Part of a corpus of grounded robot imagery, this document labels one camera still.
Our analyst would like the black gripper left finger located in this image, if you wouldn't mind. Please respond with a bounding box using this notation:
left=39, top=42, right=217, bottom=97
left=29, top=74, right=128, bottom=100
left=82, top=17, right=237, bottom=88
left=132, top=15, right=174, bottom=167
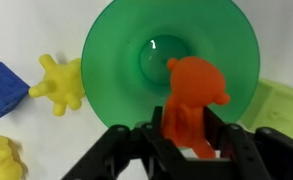
left=61, top=105, right=189, bottom=180

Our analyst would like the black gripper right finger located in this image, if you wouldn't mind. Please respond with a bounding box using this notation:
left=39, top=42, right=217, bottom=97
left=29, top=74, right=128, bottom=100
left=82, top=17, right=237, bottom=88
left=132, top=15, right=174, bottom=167
left=202, top=106, right=293, bottom=180

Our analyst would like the orange toy figure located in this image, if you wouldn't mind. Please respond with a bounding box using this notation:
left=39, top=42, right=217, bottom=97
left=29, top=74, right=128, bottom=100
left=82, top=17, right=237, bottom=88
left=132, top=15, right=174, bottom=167
left=161, top=55, right=231, bottom=160

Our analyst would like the light green toy cube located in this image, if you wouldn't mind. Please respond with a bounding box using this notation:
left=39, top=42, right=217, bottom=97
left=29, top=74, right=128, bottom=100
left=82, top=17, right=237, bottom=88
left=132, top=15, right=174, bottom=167
left=238, top=78, right=293, bottom=140

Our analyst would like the green plastic bowl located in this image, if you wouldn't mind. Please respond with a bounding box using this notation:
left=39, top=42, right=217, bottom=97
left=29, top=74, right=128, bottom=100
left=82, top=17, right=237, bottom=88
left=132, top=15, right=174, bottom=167
left=80, top=0, right=261, bottom=129

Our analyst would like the yellow spiky toy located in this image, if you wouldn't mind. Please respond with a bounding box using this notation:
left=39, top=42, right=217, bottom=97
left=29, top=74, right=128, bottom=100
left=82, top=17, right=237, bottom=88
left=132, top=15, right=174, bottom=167
left=28, top=53, right=86, bottom=117

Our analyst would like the yellow toy bear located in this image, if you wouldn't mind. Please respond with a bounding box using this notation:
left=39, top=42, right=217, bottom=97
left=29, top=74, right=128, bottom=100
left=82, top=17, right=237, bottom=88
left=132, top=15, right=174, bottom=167
left=0, top=132, right=24, bottom=180

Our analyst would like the blue toy cube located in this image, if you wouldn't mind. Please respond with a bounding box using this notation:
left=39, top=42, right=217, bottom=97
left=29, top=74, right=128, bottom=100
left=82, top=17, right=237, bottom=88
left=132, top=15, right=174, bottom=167
left=0, top=61, right=31, bottom=127

